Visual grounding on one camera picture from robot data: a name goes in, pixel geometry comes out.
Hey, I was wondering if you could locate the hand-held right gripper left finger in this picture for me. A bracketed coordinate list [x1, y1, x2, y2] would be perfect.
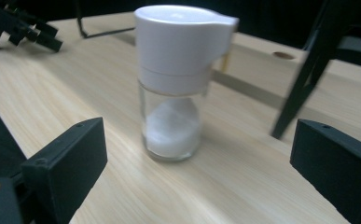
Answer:
[21, 117, 108, 224]

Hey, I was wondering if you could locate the black metal stand foot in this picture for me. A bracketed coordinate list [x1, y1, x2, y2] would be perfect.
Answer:
[75, 0, 136, 40]

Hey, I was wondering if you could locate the glass jar with white lid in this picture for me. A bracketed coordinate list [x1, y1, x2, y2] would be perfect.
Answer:
[133, 4, 241, 163]

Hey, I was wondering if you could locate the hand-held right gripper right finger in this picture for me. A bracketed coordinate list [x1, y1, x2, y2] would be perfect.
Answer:
[289, 118, 361, 224]

